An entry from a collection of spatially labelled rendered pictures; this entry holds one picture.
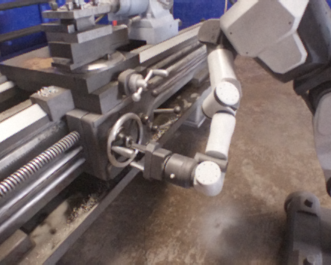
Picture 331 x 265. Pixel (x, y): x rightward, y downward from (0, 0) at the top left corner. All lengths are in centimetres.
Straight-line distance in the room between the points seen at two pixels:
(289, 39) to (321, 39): 9
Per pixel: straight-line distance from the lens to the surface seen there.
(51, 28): 96
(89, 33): 89
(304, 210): 144
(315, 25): 78
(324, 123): 88
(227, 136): 74
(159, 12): 171
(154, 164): 74
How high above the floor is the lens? 121
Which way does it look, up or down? 33 degrees down
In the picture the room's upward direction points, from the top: 1 degrees counter-clockwise
